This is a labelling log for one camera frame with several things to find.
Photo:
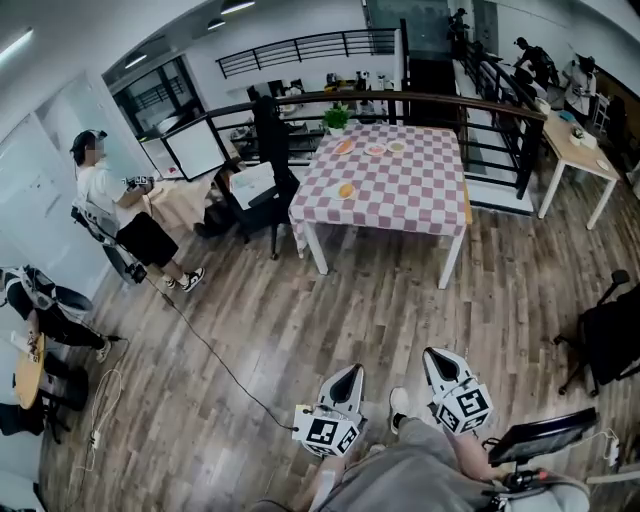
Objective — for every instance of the person's white shoe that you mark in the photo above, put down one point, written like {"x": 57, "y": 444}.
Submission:
{"x": 399, "y": 405}

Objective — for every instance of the pink white checkered tablecloth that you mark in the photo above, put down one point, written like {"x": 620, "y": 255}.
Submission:
{"x": 400, "y": 190}

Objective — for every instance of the white-legged table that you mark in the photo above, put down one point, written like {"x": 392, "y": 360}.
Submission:
{"x": 315, "y": 250}

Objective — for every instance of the small potted plant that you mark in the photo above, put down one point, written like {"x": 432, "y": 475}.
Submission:
{"x": 577, "y": 136}

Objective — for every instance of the wooden desk with white legs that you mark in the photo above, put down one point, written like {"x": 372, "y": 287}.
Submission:
{"x": 575, "y": 150}

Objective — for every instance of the white plate with brown food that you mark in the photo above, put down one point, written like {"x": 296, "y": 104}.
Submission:
{"x": 396, "y": 146}

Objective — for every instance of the white light panel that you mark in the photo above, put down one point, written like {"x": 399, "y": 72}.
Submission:
{"x": 192, "y": 150}

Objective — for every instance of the black railing with wooden rail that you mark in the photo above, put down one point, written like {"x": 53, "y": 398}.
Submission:
{"x": 425, "y": 94}

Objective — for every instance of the person's left forearm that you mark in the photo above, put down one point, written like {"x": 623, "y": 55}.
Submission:
{"x": 334, "y": 475}

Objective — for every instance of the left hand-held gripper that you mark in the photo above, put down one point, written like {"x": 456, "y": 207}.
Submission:
{"x": 325, "y": 432}

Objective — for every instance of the yellow food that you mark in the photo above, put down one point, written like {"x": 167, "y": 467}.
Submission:
{"x": 346, "y": 190}

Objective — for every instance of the person's right forearm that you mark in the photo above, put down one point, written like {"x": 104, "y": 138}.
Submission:
{"x": 472, "y": 455}

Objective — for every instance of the teal object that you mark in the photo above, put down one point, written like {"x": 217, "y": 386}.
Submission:
{"x": 567, "y": 116}

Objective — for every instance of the black office chair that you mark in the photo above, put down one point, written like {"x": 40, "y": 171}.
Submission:
{"x": 272, "y": 150}
{"x": 610, "y": 335}

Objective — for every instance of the round wooden table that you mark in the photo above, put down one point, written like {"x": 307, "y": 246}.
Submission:
{"x": 29, "y": 375}

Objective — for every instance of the person's grey shirt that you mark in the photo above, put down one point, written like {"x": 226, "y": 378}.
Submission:
{"x": 400, "y": 485}

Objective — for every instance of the black balcony railing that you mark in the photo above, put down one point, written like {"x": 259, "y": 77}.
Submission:
{"x": 345, "y": 44}

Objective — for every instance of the grey chest pack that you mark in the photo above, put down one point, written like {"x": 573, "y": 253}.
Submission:
{"x": 565, "y": 495}

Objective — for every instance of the white plate with red food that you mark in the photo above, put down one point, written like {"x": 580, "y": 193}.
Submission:
{"x": 375, "y": 149}

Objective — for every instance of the person's grey trousers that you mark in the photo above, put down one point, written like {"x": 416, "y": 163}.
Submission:
{"x": 420, "y": 435}

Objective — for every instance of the orange carrot on plate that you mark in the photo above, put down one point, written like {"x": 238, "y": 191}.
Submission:
{"x": 353, "y": 146}

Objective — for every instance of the black mounted tablet screen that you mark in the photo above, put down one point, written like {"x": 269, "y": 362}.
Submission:
{"x": 540, "y": 437}

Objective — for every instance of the long ceiling light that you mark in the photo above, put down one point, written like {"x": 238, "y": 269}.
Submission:
{"x": 15, "y": 42}
{"x": 136, "y": 60}

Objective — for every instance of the potted green plant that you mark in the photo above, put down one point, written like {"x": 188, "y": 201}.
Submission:
{"x": 337, "y": 117}

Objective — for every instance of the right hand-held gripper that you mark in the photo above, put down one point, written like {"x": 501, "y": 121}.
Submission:
{"x": 462, "y": 407}

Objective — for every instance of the black tablet mount clamp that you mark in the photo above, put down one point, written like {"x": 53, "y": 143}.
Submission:
{"x": 525, "y": 480}

